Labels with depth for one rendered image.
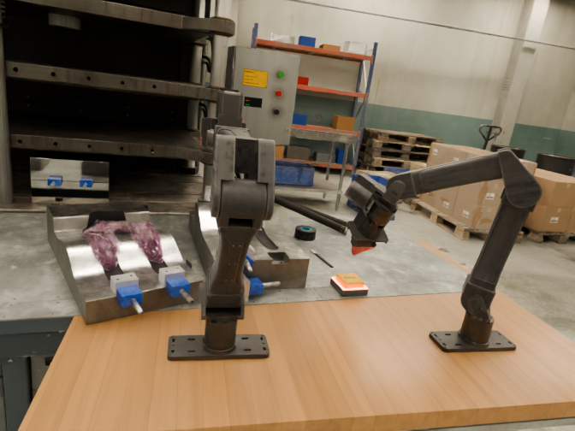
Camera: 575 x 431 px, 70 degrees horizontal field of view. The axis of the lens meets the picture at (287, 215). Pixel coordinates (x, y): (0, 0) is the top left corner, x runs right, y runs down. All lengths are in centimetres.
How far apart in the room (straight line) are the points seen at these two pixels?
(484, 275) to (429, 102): 766
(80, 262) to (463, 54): 830
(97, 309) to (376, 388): 59
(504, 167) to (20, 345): 110
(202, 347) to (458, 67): 828
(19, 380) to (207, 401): 53
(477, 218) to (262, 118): 347
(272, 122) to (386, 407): 138
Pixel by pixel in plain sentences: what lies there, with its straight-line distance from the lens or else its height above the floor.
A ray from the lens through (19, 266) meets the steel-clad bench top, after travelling 126.
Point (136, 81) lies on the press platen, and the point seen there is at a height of 128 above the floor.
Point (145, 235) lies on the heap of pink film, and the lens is 113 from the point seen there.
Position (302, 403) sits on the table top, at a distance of 79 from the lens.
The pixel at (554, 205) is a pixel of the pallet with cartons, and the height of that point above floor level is 46.
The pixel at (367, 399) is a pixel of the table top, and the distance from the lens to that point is 83.
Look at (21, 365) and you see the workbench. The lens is 115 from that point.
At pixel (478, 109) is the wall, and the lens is 909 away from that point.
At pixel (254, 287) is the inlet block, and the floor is 83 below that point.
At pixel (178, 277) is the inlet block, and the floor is 87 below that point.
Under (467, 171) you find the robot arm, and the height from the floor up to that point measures 120.
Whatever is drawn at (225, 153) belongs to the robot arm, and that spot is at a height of 121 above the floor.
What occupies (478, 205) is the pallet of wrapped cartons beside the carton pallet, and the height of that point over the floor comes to 41.
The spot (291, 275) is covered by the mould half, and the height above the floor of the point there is 84.
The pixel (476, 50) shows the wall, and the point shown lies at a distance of 899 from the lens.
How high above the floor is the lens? 131
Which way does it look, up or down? 17 degrees down
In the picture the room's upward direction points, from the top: 8 degrees clockwise
